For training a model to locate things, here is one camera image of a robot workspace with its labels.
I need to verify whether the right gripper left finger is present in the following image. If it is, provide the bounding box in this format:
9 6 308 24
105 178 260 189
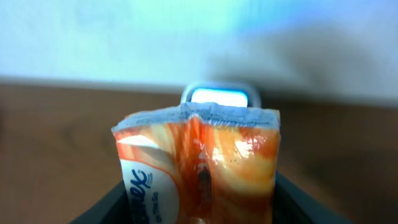
70 181 133 224

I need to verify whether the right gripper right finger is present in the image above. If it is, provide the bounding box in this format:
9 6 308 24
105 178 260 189
272 172 352 224

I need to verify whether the small orange sachet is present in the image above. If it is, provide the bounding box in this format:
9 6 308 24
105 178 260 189
112 103 280 223

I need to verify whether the white barcode scanner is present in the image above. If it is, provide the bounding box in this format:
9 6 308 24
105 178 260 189
180 81 262 108

